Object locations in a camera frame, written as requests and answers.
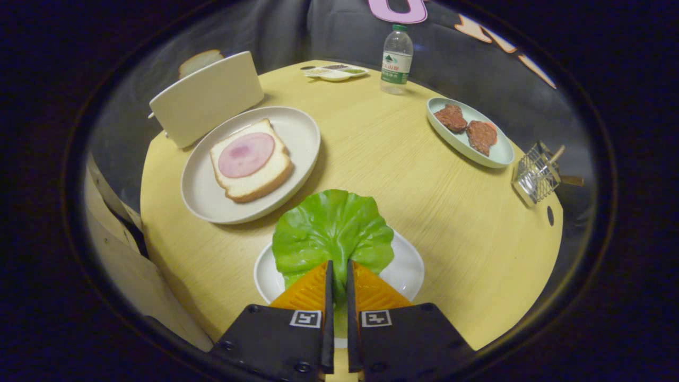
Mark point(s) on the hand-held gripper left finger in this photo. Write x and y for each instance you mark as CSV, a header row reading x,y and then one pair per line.
x,y
281,345

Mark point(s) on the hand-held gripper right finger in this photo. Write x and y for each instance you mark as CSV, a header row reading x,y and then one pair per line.
x,y
403,345

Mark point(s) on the green lettuce leaf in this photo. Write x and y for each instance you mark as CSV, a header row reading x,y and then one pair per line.
x,y
331,228

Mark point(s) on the toasted bread slice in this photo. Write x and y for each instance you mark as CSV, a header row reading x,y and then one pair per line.
x,y
199,61

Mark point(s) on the small white plate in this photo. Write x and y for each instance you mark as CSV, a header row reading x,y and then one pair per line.
x,y
406,270

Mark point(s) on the round beige plate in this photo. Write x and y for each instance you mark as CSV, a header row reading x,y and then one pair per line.
x,y
212,196

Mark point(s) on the white bread slice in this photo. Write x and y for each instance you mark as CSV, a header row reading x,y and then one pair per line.
x,y
260,178

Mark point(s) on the pink ham slice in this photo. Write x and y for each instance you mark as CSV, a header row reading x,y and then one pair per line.
x,y
245,155

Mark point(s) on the light blue plate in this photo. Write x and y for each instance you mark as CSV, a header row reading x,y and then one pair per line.
x,y
467,148

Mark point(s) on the brown meat piece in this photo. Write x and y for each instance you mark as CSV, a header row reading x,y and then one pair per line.
x,y
451,118
481,137

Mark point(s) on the thin wooden stick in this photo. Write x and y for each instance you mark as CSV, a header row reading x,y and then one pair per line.
x,y
556,155

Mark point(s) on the white toaster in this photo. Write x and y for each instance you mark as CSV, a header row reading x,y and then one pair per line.
x,y
207,101

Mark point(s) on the white divided seasoning dish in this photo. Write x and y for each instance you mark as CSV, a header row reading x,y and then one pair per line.
x,y
334,74

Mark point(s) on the clear water bottle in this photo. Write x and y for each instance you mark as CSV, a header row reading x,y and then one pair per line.
x,y
397,63

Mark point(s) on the black backdrop cloth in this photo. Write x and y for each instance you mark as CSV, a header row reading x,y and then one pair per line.
x,y
345,37

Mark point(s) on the light wooden frame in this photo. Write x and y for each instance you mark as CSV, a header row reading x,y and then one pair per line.
x,y
138,286

